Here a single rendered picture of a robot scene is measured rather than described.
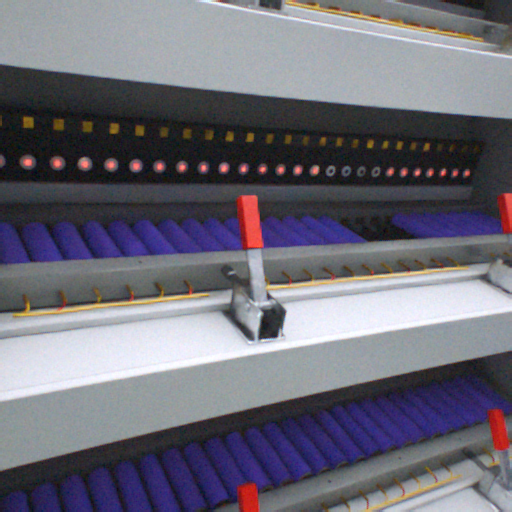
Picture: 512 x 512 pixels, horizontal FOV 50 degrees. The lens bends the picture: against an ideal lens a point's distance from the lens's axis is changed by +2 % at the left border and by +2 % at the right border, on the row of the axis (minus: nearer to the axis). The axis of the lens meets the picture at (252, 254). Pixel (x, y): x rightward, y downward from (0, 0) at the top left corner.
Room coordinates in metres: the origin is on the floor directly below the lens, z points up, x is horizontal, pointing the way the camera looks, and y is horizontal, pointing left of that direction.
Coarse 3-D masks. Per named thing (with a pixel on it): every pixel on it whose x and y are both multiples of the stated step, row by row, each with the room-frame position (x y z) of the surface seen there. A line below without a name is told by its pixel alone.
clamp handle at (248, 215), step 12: (240, 204) 0.36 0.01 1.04; (252, 204) 0.36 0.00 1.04; (240, 216) 0.36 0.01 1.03; (252, 216) 0.36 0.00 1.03; (240, 228) 0.36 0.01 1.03; (252, 228) 0.35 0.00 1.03; (252, 240) 0.35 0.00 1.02; (252, 252) 0.35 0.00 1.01; (252, 264) 0.35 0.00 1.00; (252, 276) 0.35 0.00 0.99; (264, 276) 0.35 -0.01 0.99; (252, 288) 0.34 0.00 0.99; (264, 288) 0.35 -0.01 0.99; (252, 300) 0.34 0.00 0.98; (264, 300) 0.35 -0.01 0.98
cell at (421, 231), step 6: (396, 216) 0.58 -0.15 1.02; (402, 216) 0.58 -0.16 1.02; (408, 216) 0.58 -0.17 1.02; (396, 222) 0.58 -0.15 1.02; (402, 222) 0.57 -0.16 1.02; (408, 222) 0.57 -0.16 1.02; (414, 222) 0.57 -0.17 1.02; (402, 228) 0.57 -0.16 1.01; (408, 228) 0.57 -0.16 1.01; (414, 228) 0.56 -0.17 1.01; (420, 228) 0.56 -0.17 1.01; (426, 228) 0.55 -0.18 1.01; (414, 234) 0.56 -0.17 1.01; (420, 234) 0.55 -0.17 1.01; (426, 234) 0.55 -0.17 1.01; (432, 234) 0.54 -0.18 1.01; (438, 234) 0.54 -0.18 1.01
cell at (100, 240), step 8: (88, 224) 0.42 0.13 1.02; (96, 224) 0.42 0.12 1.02; (80, 232) 0.42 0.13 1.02; (88, 232) 0.41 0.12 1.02; (96, 232) 0.40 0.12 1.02; (104, 232) 0.41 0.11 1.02; (88, 240) 0.40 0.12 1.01; (96, 240) 0.39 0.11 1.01; (104, 240) 0.39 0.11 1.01; (112, 240) 0.40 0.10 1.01; (96, 248) 0.39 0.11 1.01; (104, 248) 0.38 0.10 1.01; (112, 248) 0.38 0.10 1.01; (96, 256) 0.38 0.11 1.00; (104, 256) 0.37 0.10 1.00; (112, 256) 0.37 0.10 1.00; (120, 256) 0.37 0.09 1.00
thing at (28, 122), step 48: (0, 144) 0.40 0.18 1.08; (48, 144) 0.42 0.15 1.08; (96, 144) 0.44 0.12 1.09; (144, 144) 0.46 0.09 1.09; (192, 144) 0.48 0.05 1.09; (240, 144) 0.50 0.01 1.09; (288, 144) 0.52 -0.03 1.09; (336, 144) 0.55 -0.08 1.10; (384, 144) 0.58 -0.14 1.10; (432, 144) 0.62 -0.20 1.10; (480, 144) 0.66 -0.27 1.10
